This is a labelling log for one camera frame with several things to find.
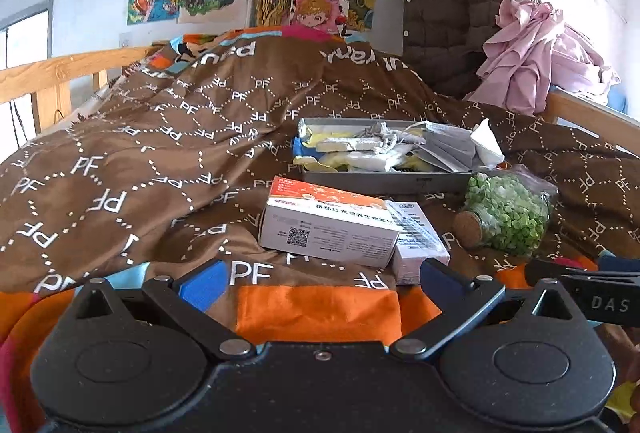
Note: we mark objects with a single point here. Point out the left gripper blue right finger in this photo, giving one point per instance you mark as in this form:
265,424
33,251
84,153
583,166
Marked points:
464,303

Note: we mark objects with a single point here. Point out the pink cloth garment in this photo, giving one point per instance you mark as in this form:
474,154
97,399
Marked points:
534,50

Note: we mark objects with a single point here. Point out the green bead glass bottle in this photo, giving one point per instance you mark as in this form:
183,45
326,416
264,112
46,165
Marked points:
506,210

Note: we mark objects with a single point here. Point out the brown quilted jacket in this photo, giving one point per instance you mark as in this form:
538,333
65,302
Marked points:
442,40

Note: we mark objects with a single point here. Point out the pink anime girl painting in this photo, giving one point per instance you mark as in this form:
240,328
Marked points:
328,16

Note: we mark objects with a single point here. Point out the grey box with frog drawing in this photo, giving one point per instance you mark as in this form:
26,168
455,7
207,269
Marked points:
393,184

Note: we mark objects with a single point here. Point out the orange white medicine box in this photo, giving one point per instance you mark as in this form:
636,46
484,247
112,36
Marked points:
327,223

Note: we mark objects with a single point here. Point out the wooden bed frame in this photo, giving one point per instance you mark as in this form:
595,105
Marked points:
47,82

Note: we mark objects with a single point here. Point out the small white medicine box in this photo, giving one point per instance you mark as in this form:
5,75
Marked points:
417,241

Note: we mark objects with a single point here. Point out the brown PF patterned blanket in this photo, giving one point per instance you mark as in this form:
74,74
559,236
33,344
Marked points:
173,170

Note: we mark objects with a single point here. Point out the white blue cloth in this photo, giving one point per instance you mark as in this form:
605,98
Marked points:
375,150

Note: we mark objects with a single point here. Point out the grey white cloth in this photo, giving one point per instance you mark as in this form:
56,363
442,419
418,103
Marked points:
457,150

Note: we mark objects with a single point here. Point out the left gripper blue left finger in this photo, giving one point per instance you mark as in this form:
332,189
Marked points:
183,303

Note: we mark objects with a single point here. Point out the colourful orange bedsheet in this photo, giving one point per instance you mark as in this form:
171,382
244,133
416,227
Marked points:
306,301

